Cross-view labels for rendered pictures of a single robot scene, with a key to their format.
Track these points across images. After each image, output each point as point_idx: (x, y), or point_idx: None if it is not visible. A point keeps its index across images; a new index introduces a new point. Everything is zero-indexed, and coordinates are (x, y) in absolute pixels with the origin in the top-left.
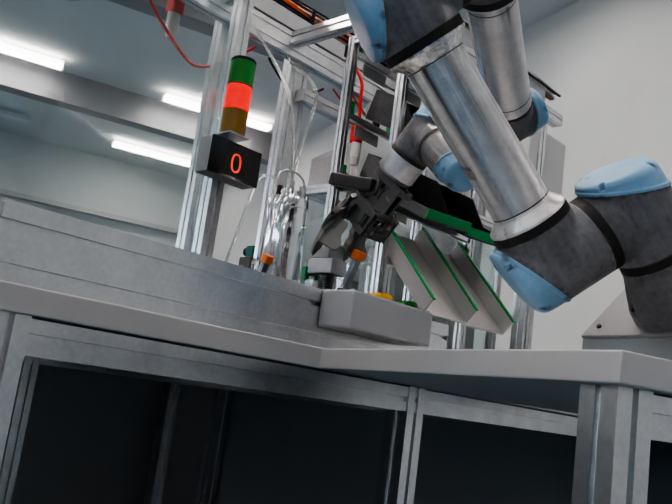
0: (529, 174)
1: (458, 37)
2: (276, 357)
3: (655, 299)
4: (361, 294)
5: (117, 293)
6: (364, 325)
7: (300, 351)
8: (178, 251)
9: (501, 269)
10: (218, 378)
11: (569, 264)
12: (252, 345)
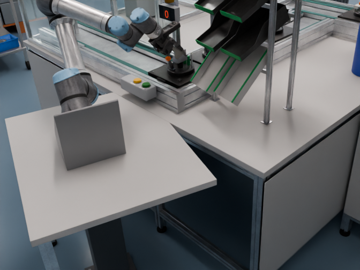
0: (65, 67)
1: (52, 25)
2: (104, 91)
3: None
4: (121, 80)
5: (95, 67)
6: (124, 89)
7: (109, 91)
8: (99, 59)
9: None
10: (99, 92)
11: None
12: (99, 87)
